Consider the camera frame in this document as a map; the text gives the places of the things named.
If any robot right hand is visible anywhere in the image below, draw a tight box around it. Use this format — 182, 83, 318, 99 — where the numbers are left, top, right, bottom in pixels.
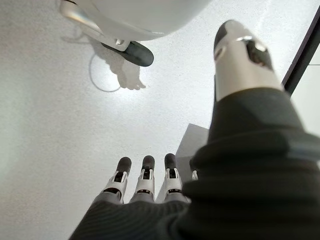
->
68, 19, 320, 240

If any dark cabinet base strip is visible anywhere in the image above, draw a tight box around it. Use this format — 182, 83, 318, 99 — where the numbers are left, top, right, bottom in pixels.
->
281, 7, 320, 97

